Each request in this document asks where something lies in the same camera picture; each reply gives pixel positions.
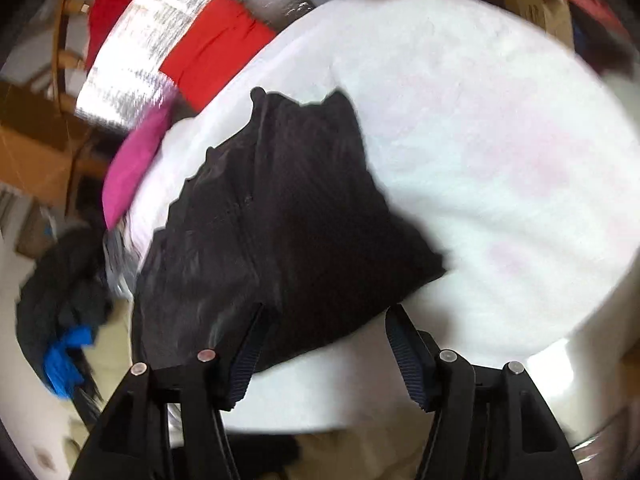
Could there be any cardboard box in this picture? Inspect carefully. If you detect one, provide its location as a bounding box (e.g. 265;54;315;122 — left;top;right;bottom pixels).
492;0;575;56

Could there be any white fluffy blanket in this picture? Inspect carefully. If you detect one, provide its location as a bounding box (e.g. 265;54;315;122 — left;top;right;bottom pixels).
122;0;640;433

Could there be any red cloth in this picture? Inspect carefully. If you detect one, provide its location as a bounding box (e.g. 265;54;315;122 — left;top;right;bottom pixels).
84;0;157;70

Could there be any black puffer jacket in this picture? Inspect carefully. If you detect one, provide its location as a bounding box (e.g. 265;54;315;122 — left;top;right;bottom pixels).
131;86;447;377

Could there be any grey cloth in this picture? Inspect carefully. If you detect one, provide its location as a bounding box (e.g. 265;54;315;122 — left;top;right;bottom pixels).
102;225;142;302

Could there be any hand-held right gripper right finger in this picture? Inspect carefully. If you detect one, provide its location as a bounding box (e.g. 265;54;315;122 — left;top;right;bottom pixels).
385;305;583;480

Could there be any blue cloth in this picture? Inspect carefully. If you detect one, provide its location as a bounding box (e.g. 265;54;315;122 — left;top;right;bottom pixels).
42;326;97;397

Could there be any pile of dark clothes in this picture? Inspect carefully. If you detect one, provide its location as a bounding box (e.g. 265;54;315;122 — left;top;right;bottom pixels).
14;224;117;428

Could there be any pink cushion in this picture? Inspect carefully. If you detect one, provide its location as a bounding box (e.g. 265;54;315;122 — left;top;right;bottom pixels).
102;105;172;228

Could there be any silver foil insulation sheet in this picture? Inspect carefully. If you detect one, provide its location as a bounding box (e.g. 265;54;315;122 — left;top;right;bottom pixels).
74;0;315;134

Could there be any wooden chair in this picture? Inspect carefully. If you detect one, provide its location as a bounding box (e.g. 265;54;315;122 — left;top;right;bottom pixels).
27;0;93;116

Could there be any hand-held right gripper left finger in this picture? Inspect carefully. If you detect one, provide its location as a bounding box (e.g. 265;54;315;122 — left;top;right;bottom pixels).
70;302;266;480

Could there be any red cushion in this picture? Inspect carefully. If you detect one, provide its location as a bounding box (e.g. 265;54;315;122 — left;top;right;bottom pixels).
159;0;279;112

